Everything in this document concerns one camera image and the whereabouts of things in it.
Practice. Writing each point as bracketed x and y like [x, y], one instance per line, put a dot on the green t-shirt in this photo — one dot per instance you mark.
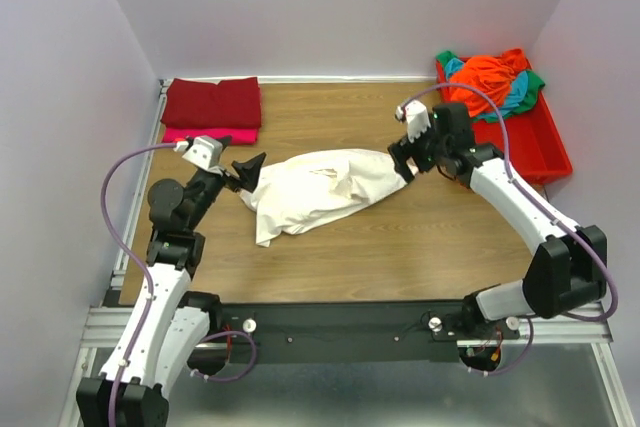
[532, 82]

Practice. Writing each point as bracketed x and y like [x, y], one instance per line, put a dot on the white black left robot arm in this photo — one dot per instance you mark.
[168, 319]

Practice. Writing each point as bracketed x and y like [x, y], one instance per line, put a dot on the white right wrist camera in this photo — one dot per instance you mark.
[416, 117]

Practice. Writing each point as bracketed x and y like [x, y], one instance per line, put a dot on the pink folded t-shirt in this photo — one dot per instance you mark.
[238, 136]

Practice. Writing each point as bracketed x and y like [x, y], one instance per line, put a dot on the orange t-shirt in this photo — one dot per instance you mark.
[503, 79]

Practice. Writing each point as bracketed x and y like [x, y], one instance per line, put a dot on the aluminium frame rail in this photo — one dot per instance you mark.
[559, 330]

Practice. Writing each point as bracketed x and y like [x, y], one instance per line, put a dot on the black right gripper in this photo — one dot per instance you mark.
[403, 149]

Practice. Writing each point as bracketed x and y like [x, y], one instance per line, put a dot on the teal t-shirt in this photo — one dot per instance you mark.
[517, 92]

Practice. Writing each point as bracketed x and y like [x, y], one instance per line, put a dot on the dark red folded t-shirt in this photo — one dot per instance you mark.
[231, 103]

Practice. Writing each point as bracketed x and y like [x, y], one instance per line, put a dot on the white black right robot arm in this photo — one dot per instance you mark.
[568, 261]

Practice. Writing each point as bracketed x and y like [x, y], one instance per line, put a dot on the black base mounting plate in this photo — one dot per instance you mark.
[274, 349]

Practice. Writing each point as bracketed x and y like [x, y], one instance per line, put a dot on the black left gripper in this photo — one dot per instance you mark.
[249, 171]

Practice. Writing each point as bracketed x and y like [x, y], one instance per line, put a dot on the aluminium left side rail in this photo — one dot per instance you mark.
[118, 276]

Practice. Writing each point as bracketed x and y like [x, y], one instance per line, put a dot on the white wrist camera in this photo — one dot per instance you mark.
[204, 153]
[416, 117]

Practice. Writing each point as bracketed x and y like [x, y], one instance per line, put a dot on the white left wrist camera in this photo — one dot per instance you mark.
[204, 153]

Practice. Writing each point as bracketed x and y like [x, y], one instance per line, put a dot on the white t-shirt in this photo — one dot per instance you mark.
[314, 189]

